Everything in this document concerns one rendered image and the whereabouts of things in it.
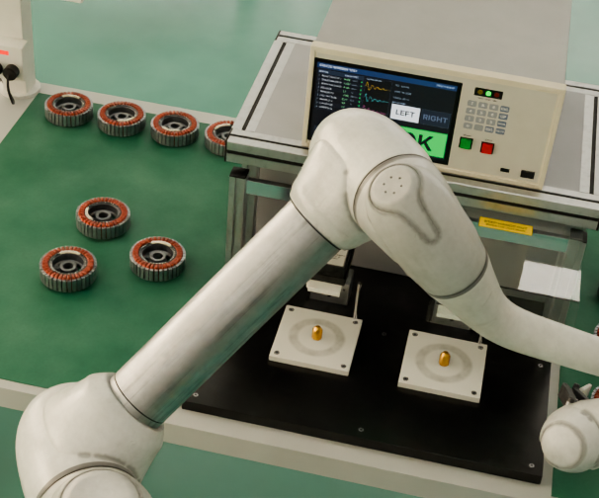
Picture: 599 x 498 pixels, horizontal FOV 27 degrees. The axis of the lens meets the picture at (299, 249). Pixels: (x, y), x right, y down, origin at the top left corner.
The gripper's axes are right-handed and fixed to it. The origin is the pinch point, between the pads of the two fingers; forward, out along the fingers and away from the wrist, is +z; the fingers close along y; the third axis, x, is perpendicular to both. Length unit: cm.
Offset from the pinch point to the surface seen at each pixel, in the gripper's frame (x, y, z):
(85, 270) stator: -16, -100, -29
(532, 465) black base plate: -11.6, -6.9, -19.6
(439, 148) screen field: 33, -44, -21
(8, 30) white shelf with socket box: 17, -161, 1
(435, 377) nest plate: -7.0, -30.4, -13.7
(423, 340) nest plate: -3.2, -37.2, -7.1
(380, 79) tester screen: 40, -55, -31
